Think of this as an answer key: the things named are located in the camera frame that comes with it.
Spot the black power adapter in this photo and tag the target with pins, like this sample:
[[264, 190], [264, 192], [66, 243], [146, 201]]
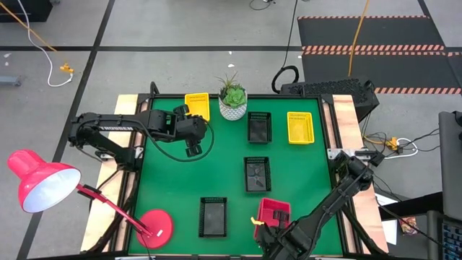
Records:
[[375, 157]]

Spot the small colourful packet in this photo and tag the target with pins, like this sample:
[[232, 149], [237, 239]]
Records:
[[408, 225]]

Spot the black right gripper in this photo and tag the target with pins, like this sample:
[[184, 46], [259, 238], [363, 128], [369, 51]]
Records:
[[274, 238]]

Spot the black floor box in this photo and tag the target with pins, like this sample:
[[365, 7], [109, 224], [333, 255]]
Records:
[[21, 9]]

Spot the yellow plastic basket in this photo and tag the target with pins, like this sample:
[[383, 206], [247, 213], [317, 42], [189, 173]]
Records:
[[198, 104], [300, 129]]

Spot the red plastic basket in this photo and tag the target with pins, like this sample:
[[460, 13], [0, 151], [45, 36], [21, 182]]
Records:
[[269, 211]]

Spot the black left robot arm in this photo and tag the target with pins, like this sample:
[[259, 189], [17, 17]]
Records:
[[119, 122]]

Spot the black keyboard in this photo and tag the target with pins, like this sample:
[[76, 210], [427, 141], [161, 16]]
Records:
[[453, 242]]

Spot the white paper sheet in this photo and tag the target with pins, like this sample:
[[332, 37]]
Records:
[[390, 231]]

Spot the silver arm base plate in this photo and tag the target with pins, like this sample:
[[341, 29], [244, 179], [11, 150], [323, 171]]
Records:
[[335, 153]]

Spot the white patterned plant pot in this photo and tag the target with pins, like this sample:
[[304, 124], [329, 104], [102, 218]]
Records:
[[231, 115]]

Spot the wooden side board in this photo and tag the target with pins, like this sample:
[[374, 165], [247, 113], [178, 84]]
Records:
[[346, 119], [97, 216]]

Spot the yellow power plug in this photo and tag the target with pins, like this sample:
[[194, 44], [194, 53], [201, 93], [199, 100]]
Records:
[[392, 143]]

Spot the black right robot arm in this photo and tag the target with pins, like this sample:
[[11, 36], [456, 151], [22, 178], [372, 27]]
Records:
[[335, 198]]

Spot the grey floor object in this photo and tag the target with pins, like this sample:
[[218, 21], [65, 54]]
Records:
[[9, 80]]

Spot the black hazard-striped floor mat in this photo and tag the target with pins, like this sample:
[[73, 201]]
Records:
[[379, 68]]

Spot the black side desk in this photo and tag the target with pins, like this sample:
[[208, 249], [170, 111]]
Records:
[[418, 207]]

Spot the black curved corner bracket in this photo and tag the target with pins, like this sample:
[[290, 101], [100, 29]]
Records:
[[154, 88]]

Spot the small yellow plastic piece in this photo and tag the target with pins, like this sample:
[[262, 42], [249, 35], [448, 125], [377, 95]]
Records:
[[257, 221]]

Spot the black aluminium table frame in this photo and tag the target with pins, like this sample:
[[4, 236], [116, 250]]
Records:
[[281, 96]]

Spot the green succulent plant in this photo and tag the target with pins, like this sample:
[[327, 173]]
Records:
[[234, 96]]

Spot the red desk lamp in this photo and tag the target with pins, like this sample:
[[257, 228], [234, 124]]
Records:
[[43, 180]]

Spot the black plastic slotted basket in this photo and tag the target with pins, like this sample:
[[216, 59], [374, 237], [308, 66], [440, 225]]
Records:
[[213, 218], [259, 130], [257, 175]]

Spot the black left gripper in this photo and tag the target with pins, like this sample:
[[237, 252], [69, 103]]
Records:
[[191, 130]]

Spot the dark monitor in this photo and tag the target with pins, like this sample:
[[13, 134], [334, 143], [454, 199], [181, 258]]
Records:
[[451, 162]]

